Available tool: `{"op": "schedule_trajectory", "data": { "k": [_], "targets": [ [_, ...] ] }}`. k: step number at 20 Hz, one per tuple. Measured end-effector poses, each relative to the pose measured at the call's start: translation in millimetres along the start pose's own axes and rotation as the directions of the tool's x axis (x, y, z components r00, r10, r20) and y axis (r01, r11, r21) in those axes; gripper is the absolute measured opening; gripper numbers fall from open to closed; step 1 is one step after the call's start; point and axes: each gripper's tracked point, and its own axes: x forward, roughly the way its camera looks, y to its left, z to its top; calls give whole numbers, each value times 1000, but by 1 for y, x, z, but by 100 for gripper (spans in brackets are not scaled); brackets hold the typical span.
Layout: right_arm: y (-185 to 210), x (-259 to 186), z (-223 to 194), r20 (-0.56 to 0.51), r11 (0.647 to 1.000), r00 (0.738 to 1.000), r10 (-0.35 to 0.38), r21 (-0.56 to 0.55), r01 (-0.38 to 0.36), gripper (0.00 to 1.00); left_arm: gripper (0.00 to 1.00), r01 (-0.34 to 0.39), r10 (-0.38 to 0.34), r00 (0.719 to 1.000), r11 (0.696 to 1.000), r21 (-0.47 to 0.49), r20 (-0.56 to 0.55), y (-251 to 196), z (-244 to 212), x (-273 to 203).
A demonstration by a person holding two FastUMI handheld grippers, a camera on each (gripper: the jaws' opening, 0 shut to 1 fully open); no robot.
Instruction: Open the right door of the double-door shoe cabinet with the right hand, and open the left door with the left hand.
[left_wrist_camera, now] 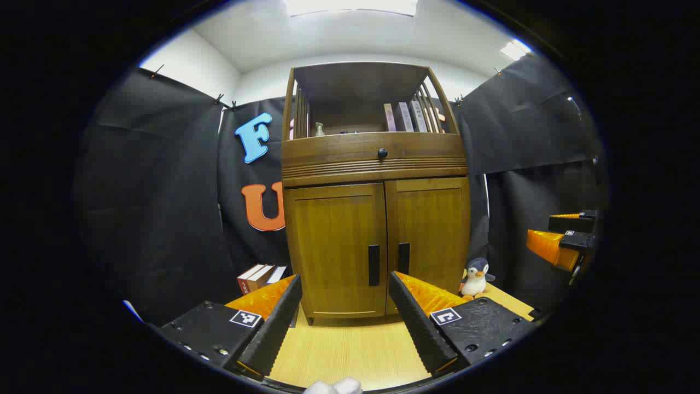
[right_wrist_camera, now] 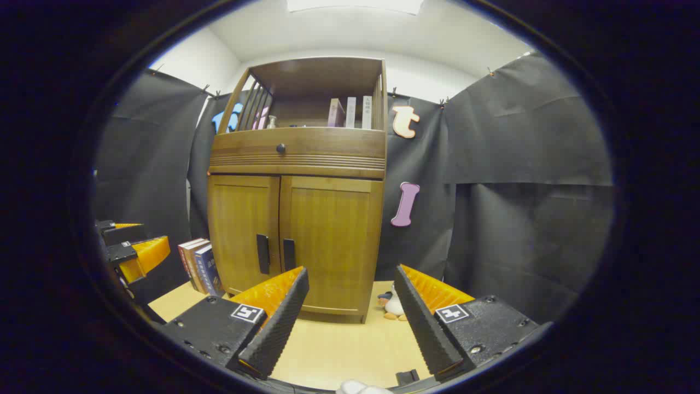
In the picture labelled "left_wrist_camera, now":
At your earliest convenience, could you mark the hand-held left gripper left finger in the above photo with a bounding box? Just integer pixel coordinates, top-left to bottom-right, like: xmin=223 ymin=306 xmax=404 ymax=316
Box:
xmin=156 ymin=274 xmax=303 ymax=382

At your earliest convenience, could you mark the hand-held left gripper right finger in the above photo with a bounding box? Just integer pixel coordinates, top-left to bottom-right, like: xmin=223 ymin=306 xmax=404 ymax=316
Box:
xmin=388 ymin=271 xmax=539 ymax=378

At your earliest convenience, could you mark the wooden shoe cabinet door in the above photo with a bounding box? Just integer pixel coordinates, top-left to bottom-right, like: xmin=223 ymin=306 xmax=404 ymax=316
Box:
xmin=283 ymin=183 xmax=390 ymax=320
xmin=384 ymin=177 xmax=471 ymax=315

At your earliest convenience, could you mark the wooden double-door shoe cabinet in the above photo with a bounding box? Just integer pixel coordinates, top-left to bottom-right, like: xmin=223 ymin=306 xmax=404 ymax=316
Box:
xmin=281 ymin=61 xmax=471 ymax=327

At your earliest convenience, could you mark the wooden cabinet drawer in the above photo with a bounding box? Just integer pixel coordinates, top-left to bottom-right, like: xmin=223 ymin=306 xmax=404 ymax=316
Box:
xmin=282 ymin=132 xmax=469 ymax=188

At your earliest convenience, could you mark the brown book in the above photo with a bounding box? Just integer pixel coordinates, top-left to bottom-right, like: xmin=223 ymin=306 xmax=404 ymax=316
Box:
xmin=247 ymin=265 xmax=276 ymax=293

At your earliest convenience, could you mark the red-brown book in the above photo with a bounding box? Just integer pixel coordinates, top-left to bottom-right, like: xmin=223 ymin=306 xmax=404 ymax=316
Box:
xmin=237 ymin=264 xmax=265 ymax=296

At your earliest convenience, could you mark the penguin plush toy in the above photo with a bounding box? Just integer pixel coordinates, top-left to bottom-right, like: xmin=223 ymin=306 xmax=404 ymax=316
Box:
xmin=458 ymin=257 xmax=496 ymax=301

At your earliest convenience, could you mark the black backdrop cloth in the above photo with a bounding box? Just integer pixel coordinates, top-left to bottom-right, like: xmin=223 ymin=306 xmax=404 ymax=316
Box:
xmin=74 ymin=52 xmax=608 ymax=329

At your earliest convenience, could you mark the ceiling light panel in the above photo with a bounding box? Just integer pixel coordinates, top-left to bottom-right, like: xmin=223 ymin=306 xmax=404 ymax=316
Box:
xmin=284 ymin=0 xmax=419 ymax=17
xmin=499 ymin=39 xmax=531 ymax=61

